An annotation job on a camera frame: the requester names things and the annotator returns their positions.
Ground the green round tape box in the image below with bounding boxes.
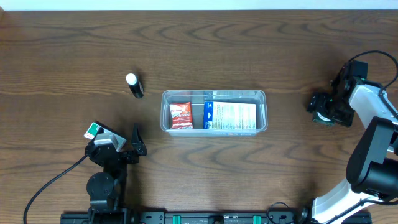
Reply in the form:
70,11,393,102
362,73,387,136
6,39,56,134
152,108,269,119
313,112,334,126

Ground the red snack packet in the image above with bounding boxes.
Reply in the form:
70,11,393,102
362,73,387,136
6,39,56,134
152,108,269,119
169,102,193,129

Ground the blue fever patch packet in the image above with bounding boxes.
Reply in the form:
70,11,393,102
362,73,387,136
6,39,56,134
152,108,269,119
203,101,256,130

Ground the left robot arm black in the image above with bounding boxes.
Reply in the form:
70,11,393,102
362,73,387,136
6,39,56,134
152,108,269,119
84,123,147,224

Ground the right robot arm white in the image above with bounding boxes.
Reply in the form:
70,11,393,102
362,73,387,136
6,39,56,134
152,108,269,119
297,77,397,223

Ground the clear plastic container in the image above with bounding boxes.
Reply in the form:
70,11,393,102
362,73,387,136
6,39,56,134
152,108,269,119
160,90,268,137

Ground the green white card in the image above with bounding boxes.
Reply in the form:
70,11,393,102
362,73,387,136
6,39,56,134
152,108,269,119
83,122,101,139

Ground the dark bottle white cap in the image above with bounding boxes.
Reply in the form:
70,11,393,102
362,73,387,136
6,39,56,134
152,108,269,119
126,73,144,99

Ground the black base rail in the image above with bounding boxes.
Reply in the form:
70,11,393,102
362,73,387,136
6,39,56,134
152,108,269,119
60,210,373,224

